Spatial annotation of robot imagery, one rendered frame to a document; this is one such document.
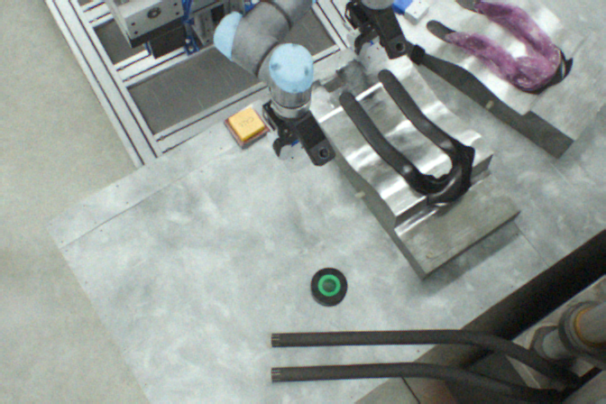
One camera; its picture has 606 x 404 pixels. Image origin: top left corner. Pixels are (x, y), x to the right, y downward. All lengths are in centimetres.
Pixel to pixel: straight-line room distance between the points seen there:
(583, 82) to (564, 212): 30
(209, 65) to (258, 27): 121
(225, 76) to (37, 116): 69
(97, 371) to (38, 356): 19
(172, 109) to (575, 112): 127
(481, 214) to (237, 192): 54
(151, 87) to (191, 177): 83
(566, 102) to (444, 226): 40
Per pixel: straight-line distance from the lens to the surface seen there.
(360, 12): 172
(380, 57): 182
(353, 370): 164
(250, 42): 139
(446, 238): 173
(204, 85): 258
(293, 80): 134
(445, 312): 175
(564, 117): 185
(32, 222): 273
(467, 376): 164
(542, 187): 189
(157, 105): 257
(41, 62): 297
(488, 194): 178
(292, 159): 165
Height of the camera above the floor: 248
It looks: 70 degrees down
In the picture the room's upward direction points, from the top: 5 degrees clockwise
